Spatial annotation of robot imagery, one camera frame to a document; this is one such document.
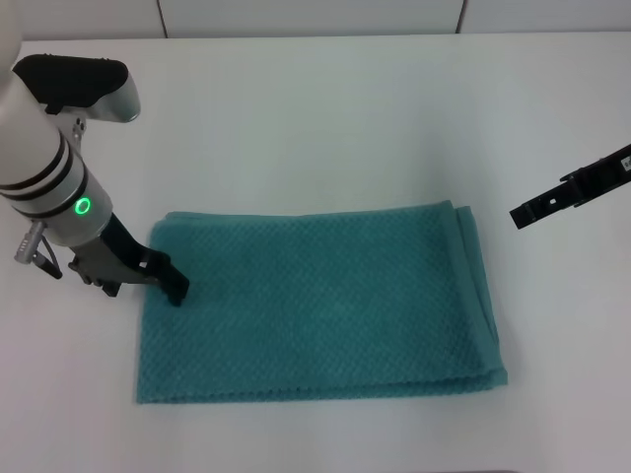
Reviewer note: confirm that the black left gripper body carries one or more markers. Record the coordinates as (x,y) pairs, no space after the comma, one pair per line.
(128,256)

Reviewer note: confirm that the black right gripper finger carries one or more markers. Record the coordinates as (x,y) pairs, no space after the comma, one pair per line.
(542,207)

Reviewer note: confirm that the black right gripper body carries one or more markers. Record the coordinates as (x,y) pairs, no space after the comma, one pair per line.
(601,175)

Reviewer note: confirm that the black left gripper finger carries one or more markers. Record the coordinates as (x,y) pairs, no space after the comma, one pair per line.
(175,286)
(96,282)

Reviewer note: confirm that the teal waffle-weave towel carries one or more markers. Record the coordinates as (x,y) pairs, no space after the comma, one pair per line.
(320,305)

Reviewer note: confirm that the left wrist camera, silver and black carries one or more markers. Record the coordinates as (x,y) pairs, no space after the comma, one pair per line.
(113,103)

